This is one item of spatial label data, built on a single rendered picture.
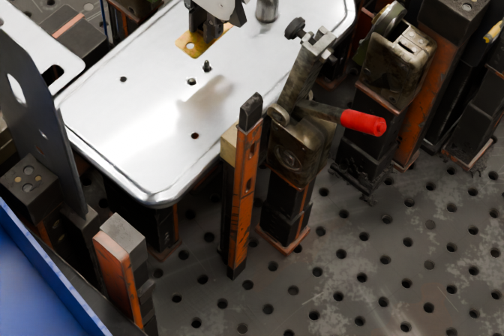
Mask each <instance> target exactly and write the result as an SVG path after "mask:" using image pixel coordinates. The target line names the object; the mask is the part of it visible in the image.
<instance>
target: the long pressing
mask: <svg viewBox="0 0 504 336"><path fill-rule="evenodd" d="M242 5H243V8H244V12H245V15H246V17H247V22H246V23H245V24H244V25H243V26H242V27H241V28H239V27H236V26H233V27H232V28H231V29H230V30H229V31H228V32H227V33H226V34H225V35H223V36H222V37H221V38H220V39H219V40H218V41H217V42H215V43H214V44H213V45H212V46H211V47H210V48H208V49H207V50H206V51H205V52H204V53H203V54H202V55H201V56H200V57H199V58H197V59H192V58H191V57H190V56H188V55H187V54H185V53H184V52H182V51H181V50H180V49H179V48H178V47H176V45H175V40H176V39H177V38H179V37H180V36H181V35H182V34H184V33H185V32H186V31H187V30H188V29H189V26H188V12H189V10H188V9H187V8H186V7H185V6H184V0H170V1H168V2H167V3H166V4H165V5H164V6H163V7H162V8H161V9H159V10H158V11H157V12H156V13H154V14H153V15H152V16H151V17H149V18H148V19H147V20H146V21H145V22H144V23H143V24H142V25H140V26H139V27H138V28H136V29H135V30H134V31H133V32H132V33H130V34H129V35H128V36H127V37H126V38H125V39H124V40H122V41H121V42H120V43H119V44H117V45H116V46H115V47H114V48H112V49H111V50H110V51H109V52H108V53H107V54H106V55H105V56H103V57H102V58H101V59H100V60H98V61H97V62H96V63H95V64H93V65H92V66H91V67H90V68H89V69H88V70H87V71H85V72H84V73H83V74H82V75H80V76H79V77H78V78H77V79H75V80H74V81H73V82H72V83H71V84H70V85H69V86H68V87H66V88H65V89H64V90H63V91H61V92H60V93H59V94H57V95H56V96H55V97H54V98H53V100H54V104H55V108H57V107H60V108H61V114H62V116H63V119H64V124H65V127H66V131H67V135H68V139H69V141H70V146H71V148H72V149H74V150H75V151H76V152H77V153H78V154H80V155H81V156H82V157H83V158H85V159H86V160H87V161H88V162H89V163H90V164H91V165H92V166H94V167H95V168H96V169H97V170H99V171H100V172H101V173H103V174H104V175H105V176H106V177H107V178H108V179H109V180H110V181H111V182H113V183H114V184H115V185H116V186H118V187H119V188H120V189H121V190H123V191H124V192H125V193H126V194H127V195H128V196H129V197H130V198H132V199H133V200H134V201H135V202H137V203H139V204H140V205H141V206H144V207H146V208H149V209H165V208H168V207H170V206H173V205H175V204H176V203H177V202H179V201H180V200H181V199H182V198H183V197H184V196H185V195H186V194H187V193H188V192H189V191H190V190H192V189H193V188H194V187H195V186H196V185H197V184H198V183H199V182H200V181H201V180H202V179H203V178H204V177H205V176H206V175H207V174H208V173H209V172H210V171H211V170H212V169H213V168H214V167H215V166H216V165H217V164H218V163H219V162H220V161H221V160H220V152H221V135H222V134H223V133H224V132H225V131H227V130H228V129H229V128H230V127H231V126H232V125H233V124H234V123H235V122H236V121H237V120H238V119H239V109H240V106H241V105H242V104H243V103H244V102H245V101H246V100H247V99H248V98H250V97H251V96H252V95H253V94H254V93H255V92H258V93H260V94H261V95H262V99H263V108H262V118H263V119H264V118H265V117H266V116H267V111H268V108H269V106H270V105H271V104H276V103H277V101H278V98H279V96H280V94H281V91H282V89H283V87H284V84H285V82H286V81H287V77H288V76H289V73H290V71H291V69H292V66H293V64H294V61H295V60H296V57H297V55H298V53H299V50H300V48H301V46H302V45H301V44H300V41H301V39H300V38H299V37H297V38H295V39H294V40H292V39H291V40H287V39H286V38H285V37H284V35H285V33H284V30H285V29H286V27H287V26H288V25H289V24H290V22H291V21H292V20H293V19H294V18H296V17H302V18H303V19H305V24H306V25H305V27H304V29H303V30H305V31H306V32H309V31H312V32H313V33H314V34H315V35H316V33H317V30H318V28H319V27H320V26H324V27H325V28H327V29H328V30H329V31H330V32H331V33H333V34H334V35H335V36H336V37H337V38H336V40H335V42H334V44H333V46H332V49H333V50H334V49H335V48H336V47H337V46H338V45H339V44H340V43H341V42H342V41H344V40H345V39H346V38H347V37H348V36H349V35H350V34H351V33H352V31H353V29H354V28H355V26H356V21H357V18H358V11H357V7H356V0H279V8H278V16H277V19H276V20H275V21H274V22H270V23H264V22H260V21H259V20H258V19H257V18H256V16H255V12H256V5H257V0H250V1H249V2H248V4H247V5H246V4H244V3H242ZM315 35H314V36H313V38H314V37H315ZM206 59H207V60H209V63H210V67H211V70H210V71H207V72H206V71H204V70H203V66H204V61H205V60H206ZM121 77H126V78H127V81H126V82H121V81H120V78H121ZM191 77H193V78H194V79H195V80H196V84H195V85H189V84H188V80H189V79H190V78H191ZM194 133H196V134H198V135H199V137H198V138H197V139H193V138H192V137H191V135H192V134H194Z"/></svg>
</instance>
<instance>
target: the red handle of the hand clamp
mask: <svg viewBox="0 0 504 336"><path fill-rule="evenodd" d="M293 112H295V113H301V114H304V115H306V116H311V117H314V118H318V119H322V120H325V121H328V122H333V123H335V124H339V125H342V126H343V127H345V128H349V129H352V130H355V131H360V132H362V133H366V134H370V135H373V136H376V137H380V136H382V135H383V133H384V132H385V131H386V128H387V126H386V120H385V119H384V118H381V117H378V116H375V115H370V114H367V113H363V112H359V111H355V110H352V109H341V108H338V107H335V106H330V105H327V104H324V103H319V102H316V101H312V100H307V99H304V98H302V99H301V100H300V101H299V102H298V103H297V104H296V105H295V108H294V110H293Z"/></svg>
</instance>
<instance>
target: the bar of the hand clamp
mask: <svg viewBox="0 0 504 336"><path fill-rule="evenodd" d="M305 25H306V24H305V19H303V18H302V17H301V16H300V17H296V18H294V19H293V20H292V21H291V22H290V23H289V25H288V26H287V27H286V29H285V30H284V33H285V35H284V37H285V38H286V39H287V40H291V39H292V40H294V39H295V38H297V37H299V38H300V39H301V41H300V44H301V48H300V50H299V52H298V55H297V57H296V59H295V61H294V64H293V66H292V69H291V71H290V72H289V76H288V77H287V79H286V82H285V84H284V86H283V89H282V91H281V93H280V96H279V98H278V100H277V103H276V104H278V105H280V106H281V107H283V108H284V109H285V110H286V111H287V112H288V114H289V117H290V116H291V114H292V112H293V110H294V108H295V105H296V104H297V103H298V102H299V101H300V100H301V99H302V98H304V99H306V98H307V96H308V94H309V92H310V90H311V88H312V86H313V84H314V82H315V80H316V78H317V76H318V74H319V72H320V70H321V68H322V66H323V64H324V63H326V62H328V63H329V64H330V65H331V66H333V65H334V64H335V63H336V62H337V61H338V59H337V58H336V57H335V56H334V55H333V53H334V50H333V49H332V46H333V44H334V42H335V40H336V38H337V37H336V36H335V35H334V34H333V33H331V32H330V31H329V30H328V29H327V28H325V27H324V26H323V25H321V26H320V27H319V28H318V30H317V32H316V35H315V34H314V33H313V32H312V31H309V32H306V31H305V30H303V29H304V28H305ZM314 35H315V37H314ZM313 37H314V38H313Z"/></svg>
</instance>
